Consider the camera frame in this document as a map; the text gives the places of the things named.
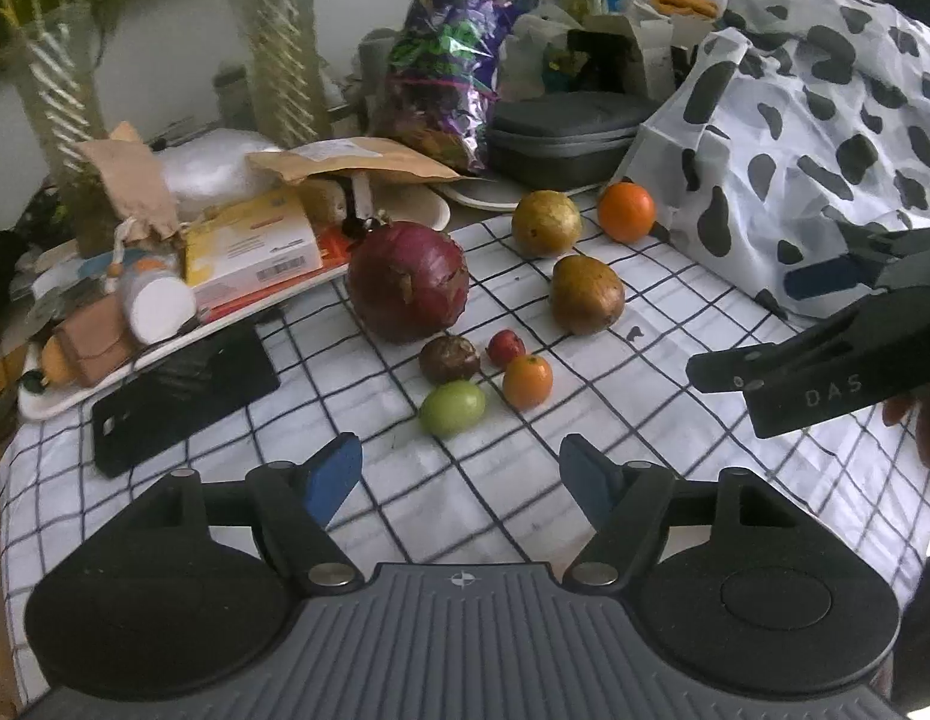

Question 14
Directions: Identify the black round object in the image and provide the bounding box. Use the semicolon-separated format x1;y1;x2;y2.
0;231;29;317

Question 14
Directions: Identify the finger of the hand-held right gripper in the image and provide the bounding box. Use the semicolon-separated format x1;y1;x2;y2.
784;219;930;303
686;343;812;395

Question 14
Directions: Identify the small red fruit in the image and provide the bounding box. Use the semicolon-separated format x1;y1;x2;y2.
487;329;526;368

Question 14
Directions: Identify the kraft paper envelope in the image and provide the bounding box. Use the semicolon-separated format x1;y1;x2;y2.
245;137;462;185

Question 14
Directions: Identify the glass vase with braided plant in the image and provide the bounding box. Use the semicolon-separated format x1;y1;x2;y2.
210;0;335;145
0;0;117;185

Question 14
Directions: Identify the black phone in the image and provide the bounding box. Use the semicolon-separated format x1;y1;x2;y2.
91;330;281;478

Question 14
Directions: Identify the brown paper bag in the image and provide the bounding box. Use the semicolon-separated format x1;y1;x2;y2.
79;122;182;241

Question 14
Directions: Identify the white bottle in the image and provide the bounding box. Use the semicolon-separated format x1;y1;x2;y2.
118;259;198;346

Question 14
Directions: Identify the large orange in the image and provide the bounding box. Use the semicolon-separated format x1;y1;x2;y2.
598;181;656;243

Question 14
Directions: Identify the red onion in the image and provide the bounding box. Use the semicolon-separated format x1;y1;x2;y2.
346;221;472;346

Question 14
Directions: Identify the grey zip case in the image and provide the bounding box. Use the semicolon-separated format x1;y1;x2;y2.
484;94;661;192

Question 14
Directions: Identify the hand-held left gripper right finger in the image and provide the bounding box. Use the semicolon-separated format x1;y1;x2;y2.
559;433;811;590

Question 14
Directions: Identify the white oval tray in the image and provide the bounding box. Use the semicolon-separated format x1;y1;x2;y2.
16;184;452;421

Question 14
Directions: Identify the small tangerine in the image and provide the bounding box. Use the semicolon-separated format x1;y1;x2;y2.
502;353;554;412

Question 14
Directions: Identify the green round fruit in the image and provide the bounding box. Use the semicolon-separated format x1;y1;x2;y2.
420;380;486;437

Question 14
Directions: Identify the white plastic bag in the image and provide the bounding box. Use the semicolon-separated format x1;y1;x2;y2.
154;131;282;203

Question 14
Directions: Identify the dark keychain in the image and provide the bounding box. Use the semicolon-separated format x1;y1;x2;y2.
341;172;392;242

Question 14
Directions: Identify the white plate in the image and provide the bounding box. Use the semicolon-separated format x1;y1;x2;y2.
441;178;527;212

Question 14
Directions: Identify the brown-yellow oval fruit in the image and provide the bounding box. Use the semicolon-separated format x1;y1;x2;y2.
550;255;626;336

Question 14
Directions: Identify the open cardboard box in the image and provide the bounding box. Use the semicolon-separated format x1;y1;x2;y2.
566;15;676;102

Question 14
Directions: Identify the orange packet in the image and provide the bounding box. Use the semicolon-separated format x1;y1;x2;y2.
315;229;355;272

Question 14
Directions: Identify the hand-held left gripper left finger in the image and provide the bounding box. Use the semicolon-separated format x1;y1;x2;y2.
101;431;365;593

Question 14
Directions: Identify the yellow box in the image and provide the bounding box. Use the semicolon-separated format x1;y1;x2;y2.
181;191;325;308

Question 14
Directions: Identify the yellow toy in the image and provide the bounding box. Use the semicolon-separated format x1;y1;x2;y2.
19;336;77;400

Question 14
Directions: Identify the brown leather pouch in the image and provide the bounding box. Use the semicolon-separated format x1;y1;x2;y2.
56;292;143;383

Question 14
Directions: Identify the dark brown small fruit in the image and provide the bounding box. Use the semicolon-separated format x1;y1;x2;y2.
418;335;481;385

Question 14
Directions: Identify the yellow-brown round fruit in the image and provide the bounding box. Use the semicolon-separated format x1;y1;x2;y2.
511;190;584;257

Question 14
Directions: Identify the cow print cloth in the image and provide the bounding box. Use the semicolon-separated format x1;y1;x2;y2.
607;0;930;331

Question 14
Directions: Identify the checked tablecloth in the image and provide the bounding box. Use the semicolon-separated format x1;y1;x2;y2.
0;202;930;706

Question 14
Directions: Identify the purple foil bag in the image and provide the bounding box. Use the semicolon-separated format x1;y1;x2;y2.
382;0;511;173

